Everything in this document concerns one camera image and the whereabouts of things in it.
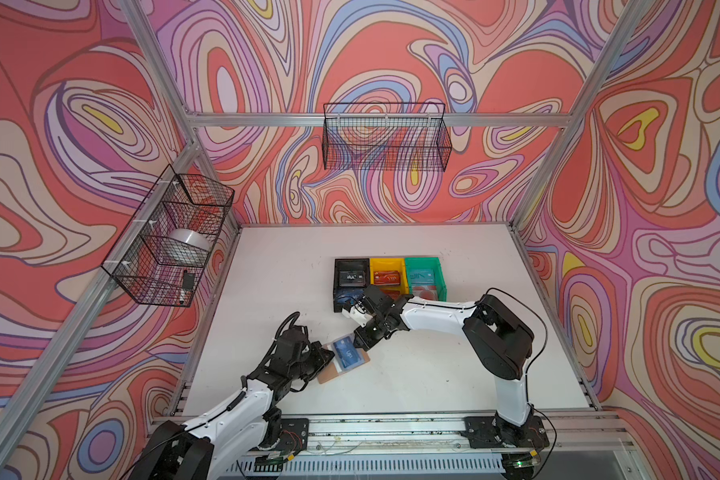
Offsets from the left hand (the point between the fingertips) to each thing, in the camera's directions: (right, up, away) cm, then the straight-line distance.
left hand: (339, 352), depth 85 cm
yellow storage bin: (+16, +25, +17) cm, 34 cm away
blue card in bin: (+2, +15, +13) cm, 20 cm away
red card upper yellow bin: (+15, +20, +17) cm, 30 cm away
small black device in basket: (-37, +22, -12) cm, 44 cm away
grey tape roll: (-35, +30, -15) cm, 49 cm away
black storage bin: (0, +25, +19) cm, 31 cm away
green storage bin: (+29, +25, +14) cm, 41 cm away
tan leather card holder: (-1, -4, -1) cm, 5 cm away
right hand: (+6, 0, +3) cm, 7 cm away
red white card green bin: (+28, +15, +14) cm, 35 cm away
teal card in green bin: (+27, +21, +17) cm, 38 cm away
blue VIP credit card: (+2, -1, +1) cm, 3 cm away
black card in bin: (+3, +20, +17) cm, 26 cm away
